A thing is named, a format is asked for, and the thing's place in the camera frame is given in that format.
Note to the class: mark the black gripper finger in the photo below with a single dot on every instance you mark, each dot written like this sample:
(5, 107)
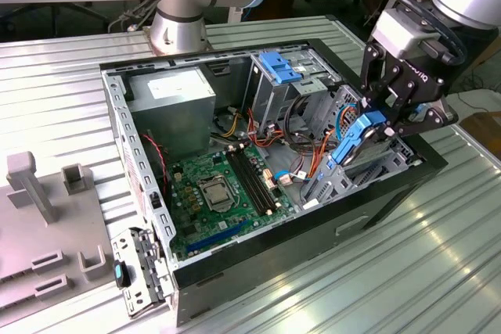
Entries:
(434, 117)
(368, 76)

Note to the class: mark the hard disk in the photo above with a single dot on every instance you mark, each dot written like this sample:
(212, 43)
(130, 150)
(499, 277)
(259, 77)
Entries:
(370, 119)

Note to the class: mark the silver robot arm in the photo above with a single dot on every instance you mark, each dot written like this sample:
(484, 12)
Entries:
(176, 25)

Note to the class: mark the metal disk bay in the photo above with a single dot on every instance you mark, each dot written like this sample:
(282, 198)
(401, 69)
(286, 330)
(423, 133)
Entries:
(399, 162)

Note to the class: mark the cardboard box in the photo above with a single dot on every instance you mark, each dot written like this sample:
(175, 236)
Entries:
(483, 126)

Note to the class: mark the blue drive cage latch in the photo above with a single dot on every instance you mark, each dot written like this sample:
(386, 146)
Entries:
(282, 70)

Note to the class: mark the metal drive cage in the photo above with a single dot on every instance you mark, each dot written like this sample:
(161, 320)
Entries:
(270, 103)

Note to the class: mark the white upright box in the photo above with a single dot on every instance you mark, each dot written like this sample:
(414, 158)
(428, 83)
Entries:
(235, 13)

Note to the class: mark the black RAM slot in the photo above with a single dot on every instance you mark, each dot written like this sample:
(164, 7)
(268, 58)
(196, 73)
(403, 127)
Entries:
(247, 181)
(260, 181)

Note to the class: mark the black open PC case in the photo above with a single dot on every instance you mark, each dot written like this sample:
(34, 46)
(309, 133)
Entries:
(313, 256)

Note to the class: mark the silver CPU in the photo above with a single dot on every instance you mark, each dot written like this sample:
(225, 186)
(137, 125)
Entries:
(217, 195)

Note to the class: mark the grey power supply unit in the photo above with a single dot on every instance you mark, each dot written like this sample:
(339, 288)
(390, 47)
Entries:
(172, 123)

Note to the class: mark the CPU socket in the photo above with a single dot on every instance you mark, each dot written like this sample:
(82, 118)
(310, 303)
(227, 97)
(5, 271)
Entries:
(200, 193)

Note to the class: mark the blue expansion slot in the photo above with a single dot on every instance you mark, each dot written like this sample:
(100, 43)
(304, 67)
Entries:
(215, 238)

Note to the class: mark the green motherboard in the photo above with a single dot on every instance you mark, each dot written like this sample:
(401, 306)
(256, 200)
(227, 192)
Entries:
(203, 232)

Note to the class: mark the grey parts rack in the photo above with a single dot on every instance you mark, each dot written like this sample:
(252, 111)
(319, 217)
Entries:
(47, 240)

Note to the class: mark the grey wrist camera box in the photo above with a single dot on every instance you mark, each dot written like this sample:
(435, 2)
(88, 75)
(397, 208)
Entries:
(399, 33)

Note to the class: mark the brown arm base plate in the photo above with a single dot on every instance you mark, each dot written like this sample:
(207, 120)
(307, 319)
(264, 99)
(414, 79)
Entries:
(148, 38)

